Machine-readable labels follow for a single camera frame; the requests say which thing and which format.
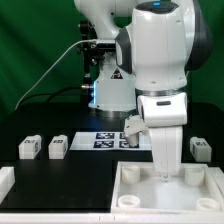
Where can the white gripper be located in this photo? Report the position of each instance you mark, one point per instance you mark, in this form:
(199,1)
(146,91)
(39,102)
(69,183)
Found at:
(166,145)

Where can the white square tabletop part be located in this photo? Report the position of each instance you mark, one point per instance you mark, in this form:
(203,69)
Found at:
(196,189)

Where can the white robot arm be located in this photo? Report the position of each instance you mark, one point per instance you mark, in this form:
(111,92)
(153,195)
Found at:
(145,49)

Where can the white tag sheet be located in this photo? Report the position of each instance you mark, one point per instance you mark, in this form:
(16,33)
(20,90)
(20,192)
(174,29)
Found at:
(107,141)

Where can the white left obstacle block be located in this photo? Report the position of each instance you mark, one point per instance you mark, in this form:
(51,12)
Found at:
(7,180)

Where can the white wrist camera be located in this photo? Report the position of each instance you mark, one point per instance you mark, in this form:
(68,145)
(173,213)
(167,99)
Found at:
(155,112)

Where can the black camera on stand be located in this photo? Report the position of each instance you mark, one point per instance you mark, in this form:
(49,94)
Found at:
(93,53)

